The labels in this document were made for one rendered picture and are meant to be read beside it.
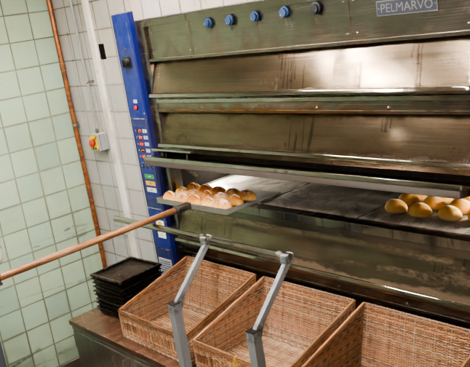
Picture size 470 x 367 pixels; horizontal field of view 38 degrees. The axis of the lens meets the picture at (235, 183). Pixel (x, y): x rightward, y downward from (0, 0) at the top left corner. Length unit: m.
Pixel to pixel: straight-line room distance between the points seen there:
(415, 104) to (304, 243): 0.90
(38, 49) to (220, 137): 1.47
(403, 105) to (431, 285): 0.68
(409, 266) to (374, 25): 0.92
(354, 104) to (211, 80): 0.82
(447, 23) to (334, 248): 1.08
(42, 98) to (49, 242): 0.87
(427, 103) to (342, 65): 0.39
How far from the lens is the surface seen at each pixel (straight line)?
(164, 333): 3.25
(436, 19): 2.44
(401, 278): 2.77
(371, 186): 2.52
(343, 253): 2.94
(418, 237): 2.66
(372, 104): 2.63
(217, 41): 3.18
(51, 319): 4.49
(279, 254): 2.62
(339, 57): 2.71
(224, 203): 3.21
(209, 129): 3.33
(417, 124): 2.55
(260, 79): 2.98
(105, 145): 4.10
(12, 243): 4.28
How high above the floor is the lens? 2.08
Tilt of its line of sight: 14 degrees down
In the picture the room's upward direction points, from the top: 9 degrees counter-clockwise
